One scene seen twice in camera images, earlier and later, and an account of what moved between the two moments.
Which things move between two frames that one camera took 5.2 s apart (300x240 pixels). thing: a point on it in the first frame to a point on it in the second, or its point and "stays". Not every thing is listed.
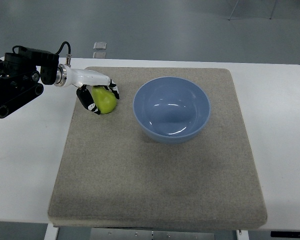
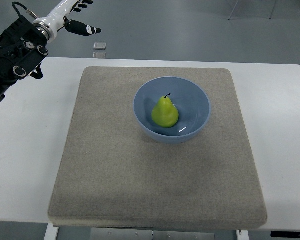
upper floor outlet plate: [99, 45] stays
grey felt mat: [174, 153] stays
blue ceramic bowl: [171, 109] stays
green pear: [105, 100] to [164, 113]
